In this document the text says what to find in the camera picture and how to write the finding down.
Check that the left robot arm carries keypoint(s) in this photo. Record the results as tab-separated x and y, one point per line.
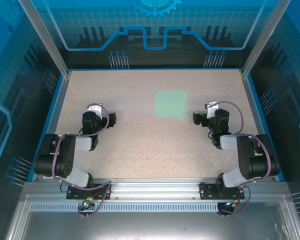
65	155

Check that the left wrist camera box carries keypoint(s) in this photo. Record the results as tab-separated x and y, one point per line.
95	109

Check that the long aluminium mounting rail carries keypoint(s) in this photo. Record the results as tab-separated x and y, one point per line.
155	187

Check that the aluminium table side rail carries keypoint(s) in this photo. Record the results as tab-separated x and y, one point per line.
255	112
53	125

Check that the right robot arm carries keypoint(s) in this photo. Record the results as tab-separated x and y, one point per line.
250	155

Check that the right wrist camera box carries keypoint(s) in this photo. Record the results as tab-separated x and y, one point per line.
211	110

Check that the green paper sheet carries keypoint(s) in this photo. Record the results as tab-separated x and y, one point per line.
170	103

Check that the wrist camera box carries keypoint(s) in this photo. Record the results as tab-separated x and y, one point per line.
211	110
95	109

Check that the steel tray panel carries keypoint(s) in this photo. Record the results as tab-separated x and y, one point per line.
152	225

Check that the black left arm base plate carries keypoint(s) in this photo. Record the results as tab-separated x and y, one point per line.
75	193

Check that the aluminium frame post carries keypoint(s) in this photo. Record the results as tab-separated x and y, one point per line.
263	37
47	37

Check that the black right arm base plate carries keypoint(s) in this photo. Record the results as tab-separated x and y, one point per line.
207	191

